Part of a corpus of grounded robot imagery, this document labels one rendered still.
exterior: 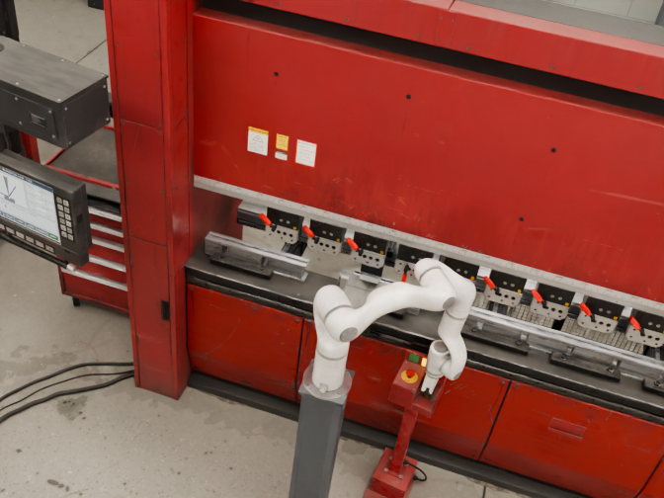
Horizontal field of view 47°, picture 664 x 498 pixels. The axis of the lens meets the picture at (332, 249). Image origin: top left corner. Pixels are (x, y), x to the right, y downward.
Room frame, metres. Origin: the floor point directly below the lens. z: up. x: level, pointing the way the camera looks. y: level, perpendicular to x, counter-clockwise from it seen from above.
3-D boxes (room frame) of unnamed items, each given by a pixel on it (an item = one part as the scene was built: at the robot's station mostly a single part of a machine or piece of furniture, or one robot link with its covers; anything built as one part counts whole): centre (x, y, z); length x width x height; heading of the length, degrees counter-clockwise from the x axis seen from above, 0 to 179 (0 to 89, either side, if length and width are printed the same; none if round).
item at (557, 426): (2.26, -1.16, 0.58); 0.15 x 0.02 x 0.07; 78
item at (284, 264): (2.75, 0.35, 0.92); 0.50 x 0.06 x 0.10; 78
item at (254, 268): (2.70, 0.41, 0.89); 0.30 x 0.05 x 0.03; 78
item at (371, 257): (2.63, -0.17, 1.18); 0.15 x 0.09 x 0.17; 78
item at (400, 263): (2.59, -0.36, 1.18); 0.15 x 0.09 x 0.17; 78
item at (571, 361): (2.36, -1.16, 0.89); 0.30 x 0.05 x 0.03; 78
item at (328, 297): (2.01, -0.04, 1.30); 0.19 x 0.12 x 0.24; 27
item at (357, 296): (2.49, -0.16, 1.00); 0.26 x 0.18 x 0.01; 168
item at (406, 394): (2.26, -0.46, 0.75); 0.20 x 0.16 x 0.18; 71
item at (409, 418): (2.26, -0.46, 0.39); 0.05 x 0.05 x 0.54; 71
